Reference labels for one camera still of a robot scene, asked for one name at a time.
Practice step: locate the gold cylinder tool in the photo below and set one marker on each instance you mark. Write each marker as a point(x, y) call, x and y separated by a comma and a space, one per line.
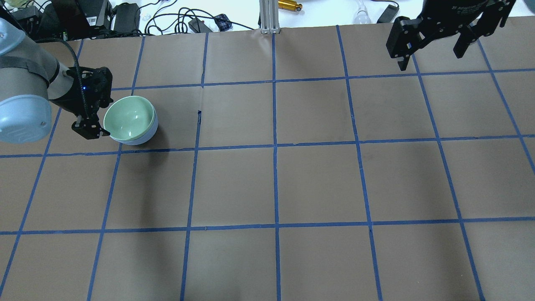
point(290, 5)

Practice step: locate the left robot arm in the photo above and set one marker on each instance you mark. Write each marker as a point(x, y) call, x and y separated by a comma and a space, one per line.
point(32, 79)

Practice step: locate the white light bulb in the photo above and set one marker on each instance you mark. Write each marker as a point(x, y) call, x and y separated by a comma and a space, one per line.
point(361, 15)

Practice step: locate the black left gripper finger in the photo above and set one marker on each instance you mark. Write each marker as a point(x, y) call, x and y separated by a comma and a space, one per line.
point(89, 129)

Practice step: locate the blue bowl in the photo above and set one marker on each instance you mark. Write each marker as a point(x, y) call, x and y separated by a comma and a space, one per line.
point(132, 128)

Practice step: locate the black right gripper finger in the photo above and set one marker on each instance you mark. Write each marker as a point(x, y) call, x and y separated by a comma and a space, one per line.
point(493, 14)
point(407, 36)

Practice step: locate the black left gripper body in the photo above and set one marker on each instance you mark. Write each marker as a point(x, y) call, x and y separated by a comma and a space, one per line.
point(72, 100)

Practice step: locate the aluminium frame post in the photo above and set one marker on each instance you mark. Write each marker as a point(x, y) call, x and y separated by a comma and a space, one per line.
point(269, 17)

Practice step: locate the black power adapter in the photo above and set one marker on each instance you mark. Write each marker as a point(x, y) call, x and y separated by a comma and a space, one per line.
point(389, 14)

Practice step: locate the black power brick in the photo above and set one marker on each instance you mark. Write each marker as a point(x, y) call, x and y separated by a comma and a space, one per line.
point(126, 17)

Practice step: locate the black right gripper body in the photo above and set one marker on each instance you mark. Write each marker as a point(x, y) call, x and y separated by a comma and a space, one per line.
point(453, 12)

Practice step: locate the green bowl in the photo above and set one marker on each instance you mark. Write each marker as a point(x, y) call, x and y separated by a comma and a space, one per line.
point(128, 105)

